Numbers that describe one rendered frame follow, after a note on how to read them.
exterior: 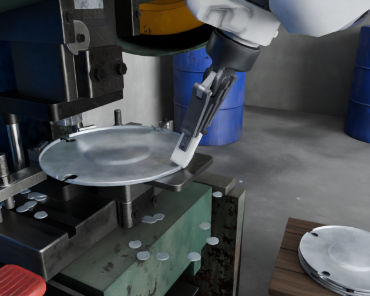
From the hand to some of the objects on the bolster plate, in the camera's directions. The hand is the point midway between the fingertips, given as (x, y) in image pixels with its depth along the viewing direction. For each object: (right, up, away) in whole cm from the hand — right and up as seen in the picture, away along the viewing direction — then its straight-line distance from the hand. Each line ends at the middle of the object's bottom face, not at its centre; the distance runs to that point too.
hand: (185, 147), depth 63 cm
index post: (-5, -2, +25) cm, 26 cm away
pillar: (-34, -4, +12) cm, 36 cm away
